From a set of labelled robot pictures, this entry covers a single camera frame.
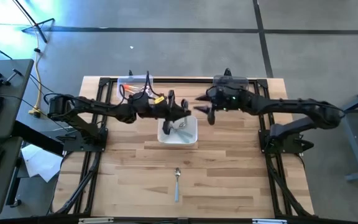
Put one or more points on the black aluminium table frame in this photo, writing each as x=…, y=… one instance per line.
x=197, y=80

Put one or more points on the black desk support beam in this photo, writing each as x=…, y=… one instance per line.
x=36, y=137

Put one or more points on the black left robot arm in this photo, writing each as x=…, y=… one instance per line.
x=104, y=107

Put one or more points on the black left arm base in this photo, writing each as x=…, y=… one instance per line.
x=79, y=144

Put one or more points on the white plastic container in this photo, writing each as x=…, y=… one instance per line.
x=179, y=143

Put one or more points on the silver table edge bracket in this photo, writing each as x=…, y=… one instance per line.
x=269, y=221
x=95, y=220

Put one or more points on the white paper sheet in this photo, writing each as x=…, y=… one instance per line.
x=39, y=161

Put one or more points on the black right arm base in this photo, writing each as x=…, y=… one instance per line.
x=278, y=147

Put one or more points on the smoky dark plastic container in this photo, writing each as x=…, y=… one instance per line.
x=238, y=81

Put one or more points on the black tripod stand legs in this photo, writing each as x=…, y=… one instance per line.
x=35, y=23

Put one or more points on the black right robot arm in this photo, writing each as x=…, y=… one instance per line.
x=291, y=105

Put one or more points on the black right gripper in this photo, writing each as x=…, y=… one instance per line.
x=228, y=99

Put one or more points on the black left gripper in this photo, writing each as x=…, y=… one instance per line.
x=166, y=110

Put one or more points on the dark grey desk panel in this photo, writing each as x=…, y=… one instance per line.
x=2, y=193
x=17, y=124

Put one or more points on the clear plastic container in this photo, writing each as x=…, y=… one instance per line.
x=126, y=80

